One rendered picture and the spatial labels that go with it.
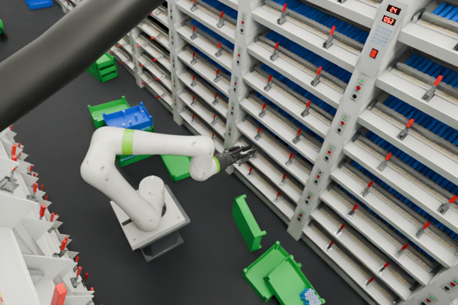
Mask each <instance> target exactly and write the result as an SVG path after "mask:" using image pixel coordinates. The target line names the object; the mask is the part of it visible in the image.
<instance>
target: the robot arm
mask: <svg viewBox="0 0 458 305"><path fill-rule="evenodd" d="M252 146H253V145H252V144H251V145H249V146H244V147H243V146H241V147H240V146H234V147H231V148H225V149H224V153H217V154H215V155H214V151H215V144H214V141H213V140H212V139H211V138H210V137H208V136H205V135H199V136H185V135H166V134H160V133H151V132H146V131H140V130H136V129H135V130H134V129H124V128H118V127H100V128H99V129H97V130H96V131H95V132H94V134H93V135H92V138H91V143H90V147H89V150H88V153H87V155H86V157H85V159H84V161H83V162H82V165H81V167H80V173H81V176H82V178H83V180H84V181H85V182H87V183H88V184H90V185H91V186H93V187H95V188H96V189H98V190H99V191H101V192H102V193H103V194H104V195H106V196H107V197H109V198H110V199H111V200H112V201H113V202H114V203H115V204H116V205H118V206H119V207H120V208H121V209H122V210H123V211H124V212H125V213H126V215H127V216H128V217H129V218H130V219H128V220H126V221H124V222H122V223H121V224H122V226H125V225H127V224H129V223H131V222H132V221H133V223H134V225H135V226H136V227H137V228H138V229H139V230H140V231H145V232H148V231H153V230H154V229H156V228H157V227H158V225H159V224H160V221H161V218H162V217H163V216H164V215H165V213H166V203H165V202H164V182H163V181H162V179H161V178H159V177H157V176H148V177H146V178H144V179H143V180H142V181H141V182H140V184H139V190H138V192H136V191H135V190H134V189H133V188H132V187H131V185H130V184H129V183H128V182H127V181H126V180H125V179H124V177H122V175H121V174H120V173H119V171H118V170H117V168H116V167H115V157H116V155H176V156H186V157H191V162H190V166H189V174H190V176H191V177H192V178H193V179H194V180H197V181H204V180H206V179H208V178H209V177H210V176H212V175H214V174H216V173H218V172H221V171H223V170H225V169H226V168H227V167H228V166H231V165H232V164H235V163H236V164H238V165H239V166H241V164H243V163H244V162H246V161H248V160H250V157H251V155H253V154H254V153H256V150H257V148H255V149H253V150H250V149H251V148H252ZM247 150H250V151H247ZM245 151H247V153H245V154H242V155H237V154H239V153H240V152H245ZM239 159H241V160H239Z"/></svg>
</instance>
